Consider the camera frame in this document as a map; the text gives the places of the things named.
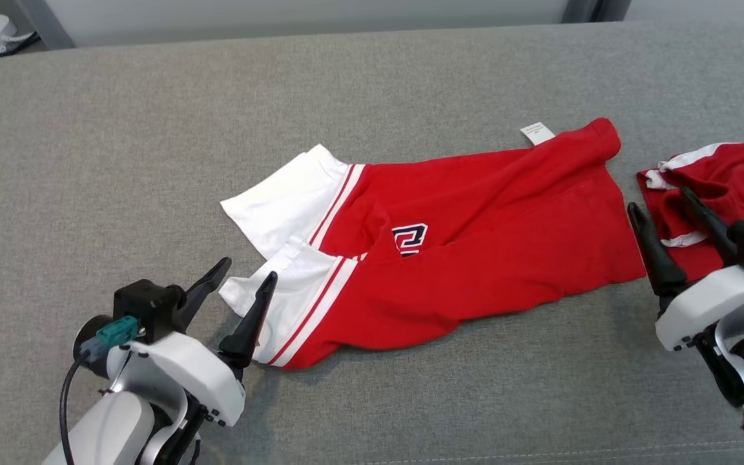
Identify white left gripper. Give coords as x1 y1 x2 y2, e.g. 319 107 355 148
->
106 257 278 428

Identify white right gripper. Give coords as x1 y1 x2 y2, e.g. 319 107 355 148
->
627 187 744 353

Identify red shorts white side stripe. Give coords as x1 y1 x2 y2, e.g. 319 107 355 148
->
637 142 744 283

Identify red shorts white striped hems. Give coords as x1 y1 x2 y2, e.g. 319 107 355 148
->
219 118 648 370

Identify left camera cable teal plug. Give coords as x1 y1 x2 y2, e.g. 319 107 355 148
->
59 315 140 465

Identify grey metal frame leg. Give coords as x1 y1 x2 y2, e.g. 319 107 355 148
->
14 0 76 50
595 0 632 22
563 0 605 24

